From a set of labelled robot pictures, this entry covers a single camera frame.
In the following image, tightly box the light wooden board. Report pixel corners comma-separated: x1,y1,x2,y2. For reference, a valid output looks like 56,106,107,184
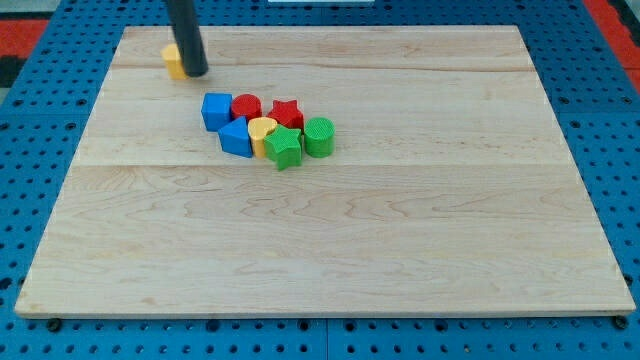
15,26,636,319

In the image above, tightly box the yellow heart block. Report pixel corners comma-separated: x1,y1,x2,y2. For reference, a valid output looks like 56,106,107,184
248,117,278,158

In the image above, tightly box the green star block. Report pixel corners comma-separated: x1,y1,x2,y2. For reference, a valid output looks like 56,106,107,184
264,125,302,171

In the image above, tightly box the red cylinder block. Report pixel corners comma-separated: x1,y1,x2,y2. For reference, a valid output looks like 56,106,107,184
230,94,262,120

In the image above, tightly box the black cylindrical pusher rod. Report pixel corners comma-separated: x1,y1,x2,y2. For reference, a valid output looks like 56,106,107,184
165,0,209,77

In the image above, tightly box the blue cube block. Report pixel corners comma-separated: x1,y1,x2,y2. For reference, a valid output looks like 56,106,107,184
201,93,233,132

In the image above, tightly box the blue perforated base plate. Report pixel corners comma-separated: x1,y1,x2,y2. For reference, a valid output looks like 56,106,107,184
1,0,639,359

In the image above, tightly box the green cylinder block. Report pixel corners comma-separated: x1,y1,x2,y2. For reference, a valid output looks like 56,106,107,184
304,117,335,158

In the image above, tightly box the blue triangle block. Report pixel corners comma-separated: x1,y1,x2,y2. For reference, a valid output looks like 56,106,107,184
217,116,253,158

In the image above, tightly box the red star block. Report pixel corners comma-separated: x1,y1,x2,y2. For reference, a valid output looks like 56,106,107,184
267,100,304,131

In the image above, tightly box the yellow block behind rod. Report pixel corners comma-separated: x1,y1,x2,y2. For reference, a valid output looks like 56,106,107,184
161,43,188,80

